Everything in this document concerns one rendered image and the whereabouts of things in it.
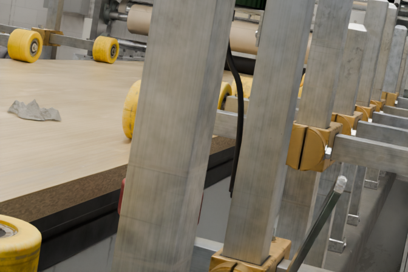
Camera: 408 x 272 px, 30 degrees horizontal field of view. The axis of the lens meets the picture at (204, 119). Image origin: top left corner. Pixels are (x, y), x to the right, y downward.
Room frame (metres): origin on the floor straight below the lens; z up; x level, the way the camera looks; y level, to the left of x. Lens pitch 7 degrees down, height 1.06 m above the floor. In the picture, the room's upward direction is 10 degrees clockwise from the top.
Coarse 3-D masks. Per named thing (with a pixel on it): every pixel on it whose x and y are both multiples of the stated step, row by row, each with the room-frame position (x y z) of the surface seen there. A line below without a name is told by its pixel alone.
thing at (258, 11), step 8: (240, 8) 0.65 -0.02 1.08; (248, 8) 0.65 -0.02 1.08; (256, 8) 0.65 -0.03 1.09; (256, 32) 0.65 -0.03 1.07; (256, 40) 0.65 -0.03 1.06; (232, 56) 0.67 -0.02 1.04; (232, 64) 0.66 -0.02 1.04; (232, 72) 0.66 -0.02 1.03; (240, 80) 0.66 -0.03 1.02; (240, 88) 0.66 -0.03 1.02; (240, 96) 0.66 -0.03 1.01; (240, 104) 0.66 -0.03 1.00; (240, 112) 0.66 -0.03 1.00; (240, 120) 0.66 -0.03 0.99; (240, 128) 0.66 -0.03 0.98; (240, 136) 0.66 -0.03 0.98; (240, 144) 0.66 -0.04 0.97; (232, 176) 0.66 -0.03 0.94; (232, 184) 0.66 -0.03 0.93; (232, 192) 0.65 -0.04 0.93
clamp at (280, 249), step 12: (276, 240) 0.72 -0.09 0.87; (288, 240) 0.73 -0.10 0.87; (216, 252) 0.65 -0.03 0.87; (276, 252) 0.68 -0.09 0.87; (288, 252) 0.73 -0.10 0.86; (216, 264) 0.64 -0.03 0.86; (228, 264) 0.62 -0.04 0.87; (240, 264) 0.63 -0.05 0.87; (252, 264) 0.63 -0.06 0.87; (264, 264) 0.64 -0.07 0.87; (276, 264) 0.67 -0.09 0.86
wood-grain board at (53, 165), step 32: (0, 64) 1.73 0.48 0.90; (32, 64) 1.87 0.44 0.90; (64, 64) 2.04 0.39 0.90; (96, 64) 2.24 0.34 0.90; (128, 64) 2.48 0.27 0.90; (0, 96) 1.20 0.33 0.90; (32, 96) 1.27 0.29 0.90; (64, 96) 1.34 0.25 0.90; (96, 96) 1.43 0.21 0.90; (0, 128) 0.91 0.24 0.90; (32, 128) 0.95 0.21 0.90; (64, 128) 1.00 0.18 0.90; (96, 128) 1.04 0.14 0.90; (0, 160) 0.74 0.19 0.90; (32, 160) 0.76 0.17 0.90; (64, 160) 0.79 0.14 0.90; (96, 160) 0.82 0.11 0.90; (128, 160) 0.85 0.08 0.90; (0, 192) 0.62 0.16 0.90; (32, 192) 0.64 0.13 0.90; (64, 192) 0.69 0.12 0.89; (96, 192) 0.76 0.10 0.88
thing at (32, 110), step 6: (18, 102) 1.08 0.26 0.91; (30, 102) 1.07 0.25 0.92; (12, 108) 1.05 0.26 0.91; (18, 108) 1.05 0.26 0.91; (24, 108) 1.04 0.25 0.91; (30, 108) 1.03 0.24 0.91; (36, 108) 1.03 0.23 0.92; (42, 108) 1.07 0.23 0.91; (54, 108) 1.06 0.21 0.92; (18, 114) 1.03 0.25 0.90; (24, 114) 1.03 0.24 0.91; (30, 114) 1.02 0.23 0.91; (36, 114) 1.02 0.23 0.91; (42, 114) 1.03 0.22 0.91; (48, 114) 1.05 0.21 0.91; (54, 114) 1.05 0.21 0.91; (42, 120) 1.02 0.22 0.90; (60, 120) 1.05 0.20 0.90
